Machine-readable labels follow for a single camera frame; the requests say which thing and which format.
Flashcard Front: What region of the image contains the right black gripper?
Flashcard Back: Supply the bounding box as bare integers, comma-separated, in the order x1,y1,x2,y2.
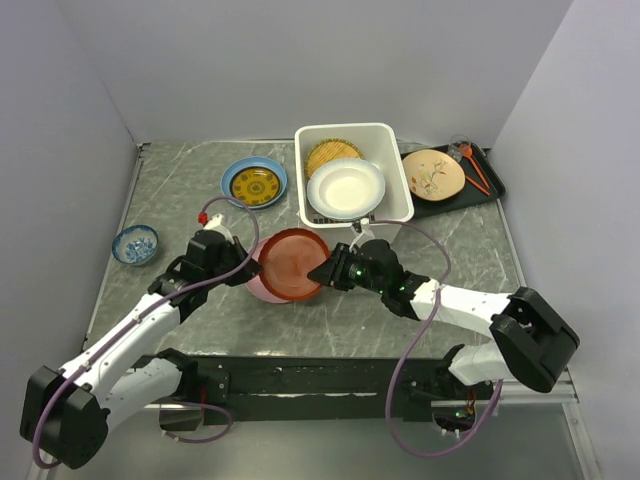
308,242,387,295

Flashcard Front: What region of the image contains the pink plate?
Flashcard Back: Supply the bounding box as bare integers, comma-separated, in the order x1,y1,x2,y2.
245,237,288,304

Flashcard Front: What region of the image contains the red round plate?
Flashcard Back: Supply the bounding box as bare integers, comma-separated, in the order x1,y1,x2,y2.
258,228,330,302

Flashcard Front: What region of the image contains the white plate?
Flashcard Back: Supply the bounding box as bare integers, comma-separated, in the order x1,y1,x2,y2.
306,158,386,221

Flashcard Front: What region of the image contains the round bamboo mat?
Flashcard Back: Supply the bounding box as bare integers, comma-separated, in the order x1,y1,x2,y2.
305,138,364,179

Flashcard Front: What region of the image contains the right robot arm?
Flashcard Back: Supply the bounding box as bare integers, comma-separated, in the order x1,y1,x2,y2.
307,239,580,398

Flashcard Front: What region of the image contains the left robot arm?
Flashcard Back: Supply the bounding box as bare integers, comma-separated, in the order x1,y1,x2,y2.
19,227,261,470

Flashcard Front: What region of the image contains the white plastic bin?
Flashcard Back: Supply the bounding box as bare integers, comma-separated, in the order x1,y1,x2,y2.
294,123,414,247

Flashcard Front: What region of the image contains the blue yellow pattern plate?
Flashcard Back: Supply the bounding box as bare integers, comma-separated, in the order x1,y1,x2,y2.
220,156,288,209

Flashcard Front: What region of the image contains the blue white small bowl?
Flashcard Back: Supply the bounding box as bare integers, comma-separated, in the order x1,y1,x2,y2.
111,225,159,266

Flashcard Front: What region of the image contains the beige bird pattern plate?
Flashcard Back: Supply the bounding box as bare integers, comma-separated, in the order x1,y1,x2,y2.
402,149,466,202

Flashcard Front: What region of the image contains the black tray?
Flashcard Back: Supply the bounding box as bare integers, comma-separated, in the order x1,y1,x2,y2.
412,143,506,219

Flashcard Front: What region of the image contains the orange plastic fork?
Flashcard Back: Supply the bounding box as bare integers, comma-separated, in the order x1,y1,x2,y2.
465,176,491,196

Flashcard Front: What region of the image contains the clear plastic cup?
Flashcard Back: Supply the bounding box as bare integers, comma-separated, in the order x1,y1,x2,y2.
447,134,473,163

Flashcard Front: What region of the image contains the orange plastic spoon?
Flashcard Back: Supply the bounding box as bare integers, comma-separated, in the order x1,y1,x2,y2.
459,143,490,190

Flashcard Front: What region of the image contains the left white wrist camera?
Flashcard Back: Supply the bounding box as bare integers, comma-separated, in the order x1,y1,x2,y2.
199,212,234,243

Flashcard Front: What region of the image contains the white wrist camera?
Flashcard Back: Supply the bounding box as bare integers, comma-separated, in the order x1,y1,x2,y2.
349,217,375,252
199,212,234,243

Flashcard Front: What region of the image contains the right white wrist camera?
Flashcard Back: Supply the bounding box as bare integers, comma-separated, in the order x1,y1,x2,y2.
349,217,375,252

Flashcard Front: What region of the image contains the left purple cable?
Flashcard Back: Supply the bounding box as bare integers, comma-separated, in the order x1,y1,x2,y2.
32,195,260,470

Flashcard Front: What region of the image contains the purple cable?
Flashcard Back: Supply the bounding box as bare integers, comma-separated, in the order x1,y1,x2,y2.
32,195,260,470
372,219,504,459

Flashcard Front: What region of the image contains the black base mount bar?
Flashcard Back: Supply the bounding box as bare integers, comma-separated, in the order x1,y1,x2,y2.
157,349,493,422

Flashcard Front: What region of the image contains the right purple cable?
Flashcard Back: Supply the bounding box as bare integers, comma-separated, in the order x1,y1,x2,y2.
372,219,504,459

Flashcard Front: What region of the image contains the aluminium rail frame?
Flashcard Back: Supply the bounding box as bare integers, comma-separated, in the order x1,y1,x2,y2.
47,362,581,411

